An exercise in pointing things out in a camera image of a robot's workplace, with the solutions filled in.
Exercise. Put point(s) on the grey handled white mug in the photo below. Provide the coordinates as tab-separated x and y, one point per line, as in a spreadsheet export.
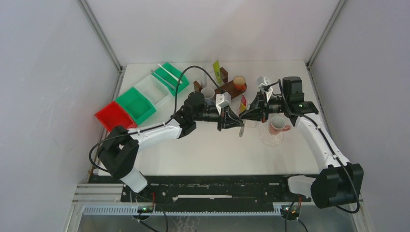
208	94

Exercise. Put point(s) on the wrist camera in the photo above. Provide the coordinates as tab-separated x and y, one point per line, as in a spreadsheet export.
222	100
265	85

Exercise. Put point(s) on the green bin with rack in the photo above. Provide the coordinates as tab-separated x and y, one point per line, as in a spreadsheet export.
136	105

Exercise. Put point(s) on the red cup bin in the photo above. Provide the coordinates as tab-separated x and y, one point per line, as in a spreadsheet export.
113	115

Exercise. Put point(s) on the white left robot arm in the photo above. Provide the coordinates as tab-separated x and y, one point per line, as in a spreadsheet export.
118	151

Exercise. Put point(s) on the green toothbrush bin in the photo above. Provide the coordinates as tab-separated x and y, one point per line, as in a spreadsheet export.
179	87

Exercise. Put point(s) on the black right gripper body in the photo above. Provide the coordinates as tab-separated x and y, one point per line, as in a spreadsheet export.
274	105

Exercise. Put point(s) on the clear rectangular acrylic plate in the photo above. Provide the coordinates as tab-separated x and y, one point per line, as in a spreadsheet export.
249	123

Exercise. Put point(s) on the clear oval acrylic plate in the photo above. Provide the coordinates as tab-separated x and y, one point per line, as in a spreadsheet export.
267	138

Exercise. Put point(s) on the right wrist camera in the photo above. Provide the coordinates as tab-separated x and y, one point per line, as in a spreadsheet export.
265	85

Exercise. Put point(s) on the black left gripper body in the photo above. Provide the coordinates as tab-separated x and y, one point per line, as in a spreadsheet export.
221	122

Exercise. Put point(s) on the light blue toothbrush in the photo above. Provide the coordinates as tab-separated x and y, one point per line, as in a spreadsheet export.
169	84

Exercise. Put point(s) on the green toothpaste tube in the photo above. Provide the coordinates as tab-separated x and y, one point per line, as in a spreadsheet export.
216	68

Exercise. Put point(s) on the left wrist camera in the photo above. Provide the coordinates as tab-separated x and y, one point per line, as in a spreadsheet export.
222	100

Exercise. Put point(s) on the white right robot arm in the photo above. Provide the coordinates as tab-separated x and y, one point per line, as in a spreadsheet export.
339	182

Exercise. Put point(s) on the yellow toothpaste tube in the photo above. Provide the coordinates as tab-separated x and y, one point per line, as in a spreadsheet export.
242	108

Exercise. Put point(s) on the pink toothpaste tube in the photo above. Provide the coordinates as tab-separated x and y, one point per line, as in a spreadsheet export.
243	100

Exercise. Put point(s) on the brown ceramic cup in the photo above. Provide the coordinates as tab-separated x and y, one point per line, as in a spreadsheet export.
239	83

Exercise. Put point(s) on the pink printed white mug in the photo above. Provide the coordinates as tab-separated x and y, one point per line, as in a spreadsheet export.
277	125

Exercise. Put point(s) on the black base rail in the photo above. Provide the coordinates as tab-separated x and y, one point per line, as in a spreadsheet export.
215	193

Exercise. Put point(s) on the white toothpaste bin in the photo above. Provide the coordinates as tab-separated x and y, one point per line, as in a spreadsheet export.
157	93

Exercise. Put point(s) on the aluminium frame post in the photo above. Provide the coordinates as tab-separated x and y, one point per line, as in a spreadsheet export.
91	17

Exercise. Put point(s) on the brown oval wooden tray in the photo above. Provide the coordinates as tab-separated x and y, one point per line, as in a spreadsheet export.
229	87

